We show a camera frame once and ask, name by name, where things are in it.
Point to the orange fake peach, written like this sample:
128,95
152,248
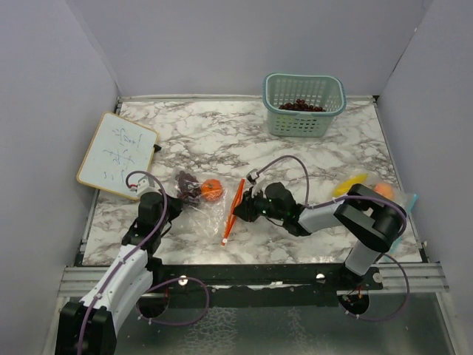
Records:
385,190

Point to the teal plastic basket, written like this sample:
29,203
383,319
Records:
319,90

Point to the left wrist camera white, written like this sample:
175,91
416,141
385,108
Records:
145,185

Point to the clear bag red zipper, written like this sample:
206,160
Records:
207,221

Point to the orange fake pumpkin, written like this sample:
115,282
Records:
212,190

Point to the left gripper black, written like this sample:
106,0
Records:
176,206

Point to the dark purple fake grapes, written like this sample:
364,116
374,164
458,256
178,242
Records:
188,188

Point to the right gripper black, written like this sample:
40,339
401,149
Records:
246,209

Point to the clear bag blue zipper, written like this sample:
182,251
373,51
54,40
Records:
405,248

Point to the small whiteboard wooden frame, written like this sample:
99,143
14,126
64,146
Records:
118,147

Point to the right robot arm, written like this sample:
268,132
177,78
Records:
374,220

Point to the yellow fake banana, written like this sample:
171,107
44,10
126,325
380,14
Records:
343,187

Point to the red fake grapes bunch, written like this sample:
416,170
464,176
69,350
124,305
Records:
301,106

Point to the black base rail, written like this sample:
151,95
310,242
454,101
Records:
254,285

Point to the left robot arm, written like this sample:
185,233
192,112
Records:
91,325

